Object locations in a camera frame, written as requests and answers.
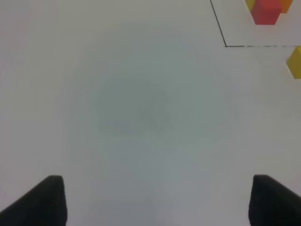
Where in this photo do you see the red template cube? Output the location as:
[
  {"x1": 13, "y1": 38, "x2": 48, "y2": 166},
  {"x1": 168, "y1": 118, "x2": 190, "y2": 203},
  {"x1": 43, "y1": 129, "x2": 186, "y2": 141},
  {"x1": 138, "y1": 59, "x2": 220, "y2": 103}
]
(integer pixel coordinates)
[{"x1": 251, "y1": 0, "x2": 282, "y2": 25}]

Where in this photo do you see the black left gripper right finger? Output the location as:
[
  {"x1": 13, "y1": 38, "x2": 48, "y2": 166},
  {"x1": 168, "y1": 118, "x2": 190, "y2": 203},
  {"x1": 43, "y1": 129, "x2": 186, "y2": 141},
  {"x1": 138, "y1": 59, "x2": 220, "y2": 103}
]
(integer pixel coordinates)
[{"x1": 248, "y1": 175, "x2": 301, "y2": 226}]

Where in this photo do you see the orange template cube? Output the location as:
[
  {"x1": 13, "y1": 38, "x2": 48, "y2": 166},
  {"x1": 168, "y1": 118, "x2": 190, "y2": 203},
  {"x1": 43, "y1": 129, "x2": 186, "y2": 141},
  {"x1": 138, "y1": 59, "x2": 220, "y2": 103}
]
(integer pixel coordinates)
[{"x1": 280, "y1": 0, "x2": 293, "y2": 14}]

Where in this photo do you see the yellow template cube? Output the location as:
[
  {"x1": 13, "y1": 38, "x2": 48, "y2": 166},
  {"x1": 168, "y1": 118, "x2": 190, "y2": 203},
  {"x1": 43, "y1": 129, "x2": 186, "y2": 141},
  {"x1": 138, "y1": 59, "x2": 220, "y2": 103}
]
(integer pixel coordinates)
[{"x1": 245, "y1": 0, "x2": 255, "y2": 12}]

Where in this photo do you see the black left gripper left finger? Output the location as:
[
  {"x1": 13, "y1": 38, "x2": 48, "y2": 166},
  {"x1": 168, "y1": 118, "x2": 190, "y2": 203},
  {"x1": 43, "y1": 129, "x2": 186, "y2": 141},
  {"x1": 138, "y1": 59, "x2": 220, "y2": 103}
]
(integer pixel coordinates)
[{"x1": 0, "y1": 175, "x2": 68, "y2": 226}]

